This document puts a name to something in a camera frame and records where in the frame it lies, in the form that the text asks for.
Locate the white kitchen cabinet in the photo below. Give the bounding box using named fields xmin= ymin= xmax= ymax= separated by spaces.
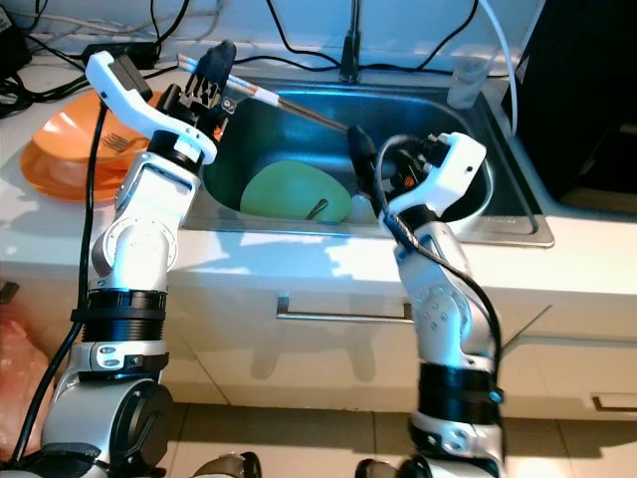
xmin=0 ymin=261 xmax=637 ymax=419

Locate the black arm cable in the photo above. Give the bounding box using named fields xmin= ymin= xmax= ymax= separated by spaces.
xmin=15 ymin=105 xmax=110 ymax=469
xmin=373 ymin=134 xmax=506 ymax=399

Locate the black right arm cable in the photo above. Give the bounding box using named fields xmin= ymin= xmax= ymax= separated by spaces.
xmin=373 ymin=134 xmax=506 ymax=399

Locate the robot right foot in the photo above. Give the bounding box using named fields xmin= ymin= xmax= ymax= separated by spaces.
xmin=353 ymin=458 xmax=411 ymax=478

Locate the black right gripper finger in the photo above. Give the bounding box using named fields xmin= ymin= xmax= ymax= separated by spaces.
xmin=346 ymin=124 xmax=379 ymax=192

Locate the bulky black power brick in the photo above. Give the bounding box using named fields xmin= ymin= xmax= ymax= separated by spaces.
xmin=0 ymin=10 xmax=31 ymax=76

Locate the short silver cabinet handle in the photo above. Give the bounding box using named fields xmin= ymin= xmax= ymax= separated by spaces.
xmin=592 ymin=394 xmax=637 ymax=413

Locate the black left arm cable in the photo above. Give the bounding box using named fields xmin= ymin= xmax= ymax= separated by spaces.
xmin=15 ymin=105 xmax=110 ymax=469

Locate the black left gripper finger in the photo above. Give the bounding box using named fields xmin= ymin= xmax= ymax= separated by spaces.
xmin=202 ymin=40 xmax=239 ymax=87

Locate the orange bowl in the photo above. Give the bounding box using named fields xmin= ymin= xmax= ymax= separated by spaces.
xmin=40 ymin=88 xmax=160 ymax=172

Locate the green plate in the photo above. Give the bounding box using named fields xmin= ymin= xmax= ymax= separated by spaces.
xmin=239 ymin=159 xmax=352 ymax=222

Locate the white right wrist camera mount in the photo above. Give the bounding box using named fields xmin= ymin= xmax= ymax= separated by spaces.
xmin=386 ymin=131 xmax=495 ymax=226

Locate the long silver drawer handle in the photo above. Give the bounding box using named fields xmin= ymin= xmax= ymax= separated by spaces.
xmin=276 ymin=296 xmax=415 ymax=326

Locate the orange plate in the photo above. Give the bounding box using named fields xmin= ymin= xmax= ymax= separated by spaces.
xmin=24 ymin=134 xmax=155 ymax=198

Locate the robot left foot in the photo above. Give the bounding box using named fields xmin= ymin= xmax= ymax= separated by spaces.
xmin=194 ymin=452 xmax=262 ymax=478

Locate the large black appliance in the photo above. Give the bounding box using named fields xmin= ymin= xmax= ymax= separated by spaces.
xmin=518 ymin=0 xmax=637 ymax=200

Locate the red plastic bag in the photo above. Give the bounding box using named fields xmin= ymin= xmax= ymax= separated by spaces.
xmin=0 ymin=319 xmax=67 ymax=464

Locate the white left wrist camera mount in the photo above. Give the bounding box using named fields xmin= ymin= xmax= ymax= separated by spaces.
xmin=85 ymin=50 xmax=218 ymax=165

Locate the white bowl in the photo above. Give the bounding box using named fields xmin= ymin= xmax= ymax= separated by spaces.
xmin=348 ymin=189 xmax=389 ymax=222

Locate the clear glass cup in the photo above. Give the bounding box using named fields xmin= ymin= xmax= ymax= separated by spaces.
xmin=446 ymin=55 xmax=490 ymax=110

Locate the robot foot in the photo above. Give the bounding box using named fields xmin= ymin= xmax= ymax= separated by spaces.
xmin=194 ymin=452 xmax=262 ymax=478
xmin=353 ymin=458 xmax=411 ymax=478

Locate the slim black power adapter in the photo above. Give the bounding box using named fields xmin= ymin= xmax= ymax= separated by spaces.
xmin=82 ymin=42 xmax=156 ymax=69

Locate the metal faucet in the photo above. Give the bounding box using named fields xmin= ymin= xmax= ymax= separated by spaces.
xmin=338 ymin=0 xmax=365 ymax=84

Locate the stainless steel sink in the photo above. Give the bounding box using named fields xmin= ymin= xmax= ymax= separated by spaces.
xmin=199 ymin=82 xmax=556 ymax=249

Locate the white hose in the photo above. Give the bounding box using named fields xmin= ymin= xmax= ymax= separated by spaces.
xmin=478 ymin=0 xmax=520 ymax=135

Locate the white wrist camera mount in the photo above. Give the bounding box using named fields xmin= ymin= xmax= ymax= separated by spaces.
xmin=386 ymin=131 xmax=495 ymax=226
xmin=85 ymin=50 xmax=218 ymax=165

